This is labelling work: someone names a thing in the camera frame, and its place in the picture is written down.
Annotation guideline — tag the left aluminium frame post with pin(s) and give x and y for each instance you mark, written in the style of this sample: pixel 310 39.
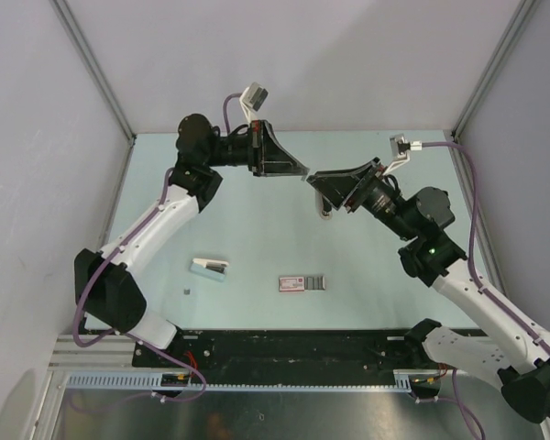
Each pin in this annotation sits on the left aluminium frame post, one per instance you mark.
pixel 80 42

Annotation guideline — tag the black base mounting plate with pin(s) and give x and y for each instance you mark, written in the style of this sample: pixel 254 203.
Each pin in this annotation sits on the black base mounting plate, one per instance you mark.
pixel 302 358

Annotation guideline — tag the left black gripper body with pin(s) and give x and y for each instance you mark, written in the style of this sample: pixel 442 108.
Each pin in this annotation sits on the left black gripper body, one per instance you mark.
pixel 254 148

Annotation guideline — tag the light blue white stapler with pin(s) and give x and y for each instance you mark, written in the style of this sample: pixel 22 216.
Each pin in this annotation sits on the light blue white stapler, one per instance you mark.
pixel 210 269

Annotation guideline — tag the red white staple box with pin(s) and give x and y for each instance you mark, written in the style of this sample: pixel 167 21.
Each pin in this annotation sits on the red white staple box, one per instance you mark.
pixel 302 283

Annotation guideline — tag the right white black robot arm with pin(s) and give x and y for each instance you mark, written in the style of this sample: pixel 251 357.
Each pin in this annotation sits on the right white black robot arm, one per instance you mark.
pixel 517 362

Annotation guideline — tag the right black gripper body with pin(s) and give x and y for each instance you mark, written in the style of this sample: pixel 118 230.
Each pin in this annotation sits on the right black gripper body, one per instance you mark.
pixel 358 196

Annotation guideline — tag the aluminium front rail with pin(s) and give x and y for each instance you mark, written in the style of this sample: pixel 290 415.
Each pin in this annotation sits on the aluminium front rail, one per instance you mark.
pixel 113 353

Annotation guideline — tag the aluminium frame post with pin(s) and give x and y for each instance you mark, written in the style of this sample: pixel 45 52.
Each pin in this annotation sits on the aluminium frame post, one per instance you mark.
pixel 509 39
pixel 80 42

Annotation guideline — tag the right aluminium frame post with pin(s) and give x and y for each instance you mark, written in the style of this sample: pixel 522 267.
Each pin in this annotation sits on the right aluminium frame post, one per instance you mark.
pixel 509 39

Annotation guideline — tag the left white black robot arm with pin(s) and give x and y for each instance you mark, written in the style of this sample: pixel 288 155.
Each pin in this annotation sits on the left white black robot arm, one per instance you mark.
pixel 105 281

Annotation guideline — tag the beige black stapler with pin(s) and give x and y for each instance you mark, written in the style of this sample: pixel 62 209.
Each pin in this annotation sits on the beige black stapler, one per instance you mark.
pixel 323 207

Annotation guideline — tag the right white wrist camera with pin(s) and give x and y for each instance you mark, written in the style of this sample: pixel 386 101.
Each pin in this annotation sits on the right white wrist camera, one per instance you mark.
pixel 401 150

